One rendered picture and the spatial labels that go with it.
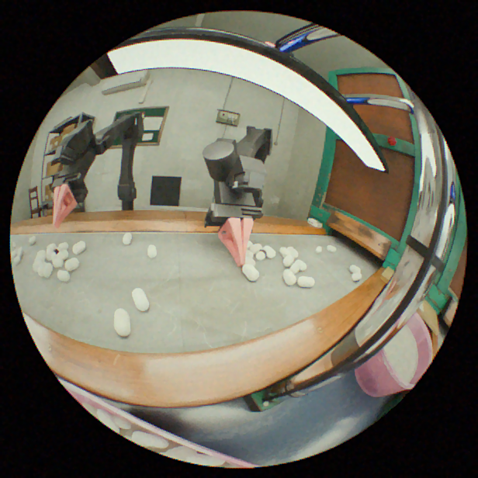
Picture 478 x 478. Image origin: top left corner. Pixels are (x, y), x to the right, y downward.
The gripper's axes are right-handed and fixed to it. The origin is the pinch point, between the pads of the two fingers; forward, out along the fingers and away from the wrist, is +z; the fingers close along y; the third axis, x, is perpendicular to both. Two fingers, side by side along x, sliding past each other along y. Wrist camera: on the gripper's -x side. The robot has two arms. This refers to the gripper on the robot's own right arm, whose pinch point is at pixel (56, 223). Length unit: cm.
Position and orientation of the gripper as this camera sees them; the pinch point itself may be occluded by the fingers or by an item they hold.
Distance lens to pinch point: 36.5
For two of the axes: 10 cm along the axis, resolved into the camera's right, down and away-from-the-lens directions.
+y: 9.1, 0.0, 4.2
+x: -3.9, 4.0, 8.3
